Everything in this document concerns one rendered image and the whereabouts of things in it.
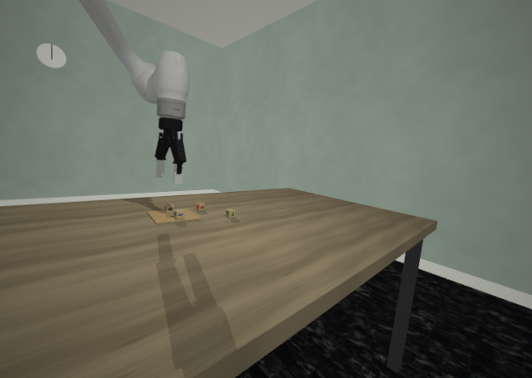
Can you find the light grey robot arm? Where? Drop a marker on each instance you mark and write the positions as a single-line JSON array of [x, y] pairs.
[[169, 79]]

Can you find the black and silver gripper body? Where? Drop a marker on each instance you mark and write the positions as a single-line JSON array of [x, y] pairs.
[[170, 126]]

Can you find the tan flat mat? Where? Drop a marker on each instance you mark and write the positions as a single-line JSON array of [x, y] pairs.
[[160, 216]]

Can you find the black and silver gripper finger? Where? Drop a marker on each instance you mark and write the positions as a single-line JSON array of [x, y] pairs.
[[161, 156], [179, 148]]

